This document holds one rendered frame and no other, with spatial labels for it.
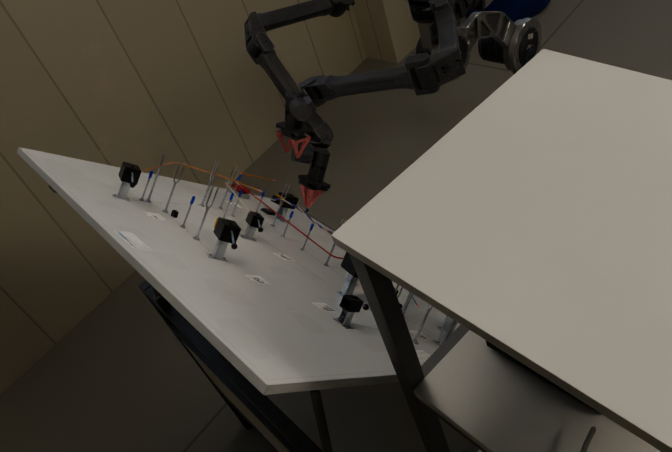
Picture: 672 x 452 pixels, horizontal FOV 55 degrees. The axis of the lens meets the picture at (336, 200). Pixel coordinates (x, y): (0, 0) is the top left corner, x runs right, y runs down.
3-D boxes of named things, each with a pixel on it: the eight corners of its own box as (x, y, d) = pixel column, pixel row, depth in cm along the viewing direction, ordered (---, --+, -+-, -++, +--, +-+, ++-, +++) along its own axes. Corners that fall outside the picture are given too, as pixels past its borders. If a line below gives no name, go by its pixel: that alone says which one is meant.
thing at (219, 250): (216, 269, 144) (230, 232, 143) (204, 251, 154) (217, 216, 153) (235, 274, 146) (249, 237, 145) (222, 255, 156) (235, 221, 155)
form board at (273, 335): (544, 368, 176) (547, 362, 176) (263, 395, 101) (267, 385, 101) (283, 205, 254) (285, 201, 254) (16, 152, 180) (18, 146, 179)
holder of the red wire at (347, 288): (358, 311, 154) (375, 270, 153) (331, 287, 165) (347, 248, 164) (374, 314, 157) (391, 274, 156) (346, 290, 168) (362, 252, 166)
